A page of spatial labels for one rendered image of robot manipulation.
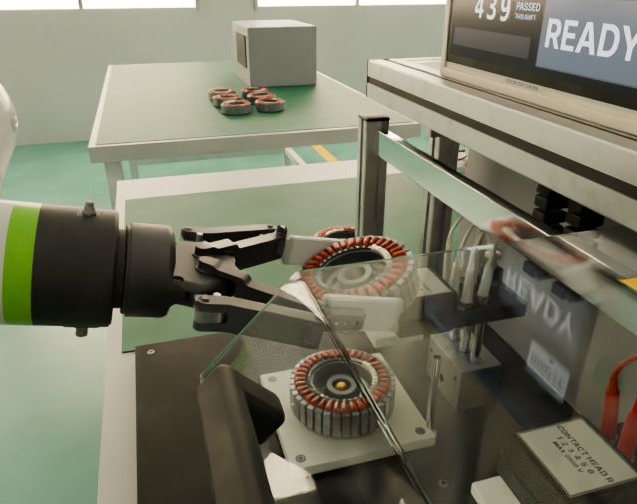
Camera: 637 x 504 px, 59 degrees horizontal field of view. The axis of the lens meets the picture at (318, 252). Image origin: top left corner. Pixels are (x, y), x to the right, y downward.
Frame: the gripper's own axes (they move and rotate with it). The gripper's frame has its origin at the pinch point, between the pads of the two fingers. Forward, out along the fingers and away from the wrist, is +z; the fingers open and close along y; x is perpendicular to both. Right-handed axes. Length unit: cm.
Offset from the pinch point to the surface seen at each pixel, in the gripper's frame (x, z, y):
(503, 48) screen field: 22.2, 8.5, -1.5
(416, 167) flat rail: 9.3, 8.0, -8.5
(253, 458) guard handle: 8.4, -16.7, 28.4
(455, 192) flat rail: 9.6, 7.8, -0.4
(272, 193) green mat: -20, 15, -79
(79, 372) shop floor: -108, -25, -125
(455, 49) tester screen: 21.1, 8.9, -9.4
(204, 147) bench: -27, 7, -135
